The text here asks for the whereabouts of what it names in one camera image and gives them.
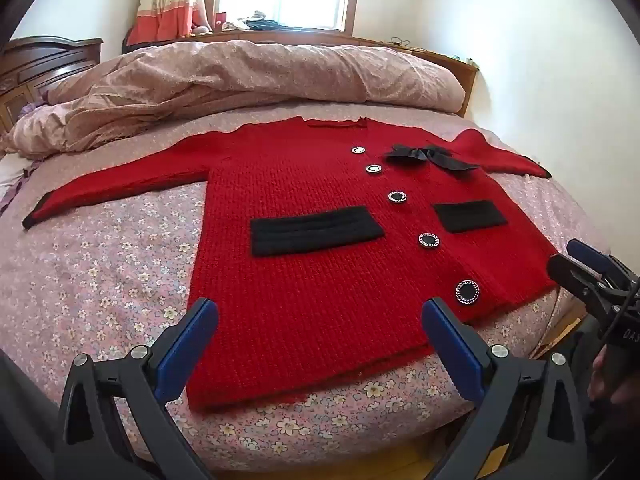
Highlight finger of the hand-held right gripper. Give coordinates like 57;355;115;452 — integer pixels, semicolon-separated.
546;254;601;313
566;239;620;283

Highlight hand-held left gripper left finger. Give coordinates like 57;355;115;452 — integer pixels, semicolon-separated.
57;297;221;480

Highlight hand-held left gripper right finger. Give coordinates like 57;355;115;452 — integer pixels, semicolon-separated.
421;297;588;480

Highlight red knitted cardigan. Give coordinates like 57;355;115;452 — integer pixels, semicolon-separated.
22;116;561;413

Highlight pale clothes on ledge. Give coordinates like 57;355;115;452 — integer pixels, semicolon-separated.
222;10;268;31

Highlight person's right hand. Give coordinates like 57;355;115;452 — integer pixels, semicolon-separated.
587;347;640;407

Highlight pink floral bed sheet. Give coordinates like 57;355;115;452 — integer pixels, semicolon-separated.
0;100;617;473

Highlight white pillow with purple ruffle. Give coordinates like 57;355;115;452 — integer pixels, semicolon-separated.
0;159;36;213

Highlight pink floral duvet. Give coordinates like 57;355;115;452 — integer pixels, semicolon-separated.
0;40;467;158

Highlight dark wooden headboard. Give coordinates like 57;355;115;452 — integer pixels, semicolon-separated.
0;36;104;137

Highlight dark cloth on ledge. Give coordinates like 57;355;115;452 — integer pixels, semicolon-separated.
247;17;303;31

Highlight cream and coral curtain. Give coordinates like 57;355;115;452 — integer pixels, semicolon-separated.
122;0;212;46

